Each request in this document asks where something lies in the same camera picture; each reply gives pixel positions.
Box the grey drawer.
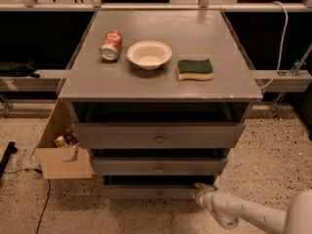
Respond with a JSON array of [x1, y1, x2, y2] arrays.
[[93, 157, 227, 176], [73, 123, 245, 149], [102, 175, 215, 199]]

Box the metal frame rail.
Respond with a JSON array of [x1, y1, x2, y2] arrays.
[[0, 2, 312, 13]]

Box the orange soda can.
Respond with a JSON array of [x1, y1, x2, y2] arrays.
[[100, 30, 123, 61]]

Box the items inside cardboard box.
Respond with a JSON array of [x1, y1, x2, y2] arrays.
[[54, 128, 79, 148]]

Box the grey drawer cabinet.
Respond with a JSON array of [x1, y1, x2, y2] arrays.
[[56, 9, 263, 200]]

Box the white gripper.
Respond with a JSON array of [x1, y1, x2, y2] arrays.
[[191, 182, 216, 209]]

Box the white paper bowl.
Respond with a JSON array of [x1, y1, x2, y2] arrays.
[[127, 41, 173, 70]]

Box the cardboard box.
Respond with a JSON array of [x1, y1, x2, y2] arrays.
[[36, 101, 93, 179]]

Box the grey bottom drawer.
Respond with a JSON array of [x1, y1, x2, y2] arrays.
[[102, 175, 215, 199]]

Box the black floor cable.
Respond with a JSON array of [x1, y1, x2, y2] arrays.
[[2, 168, 52, 234]]

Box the green yellow sponge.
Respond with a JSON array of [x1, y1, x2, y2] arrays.
[[176, 58, 214, 81]]

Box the grey middle drawer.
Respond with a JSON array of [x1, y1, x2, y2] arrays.
[[93, 157, 227, 176]]

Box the black object on floor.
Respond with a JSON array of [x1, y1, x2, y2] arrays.
[[0, 141, 18, 178]]

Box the grey top drawer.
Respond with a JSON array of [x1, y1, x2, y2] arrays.
[[73, 123, 245, 149]]

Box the white hanging cable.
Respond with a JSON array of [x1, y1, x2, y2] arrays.
[[258, 0, 290, 91]]

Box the black item on shelf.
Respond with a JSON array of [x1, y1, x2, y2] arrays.
[[0, 61, 40, 78]]

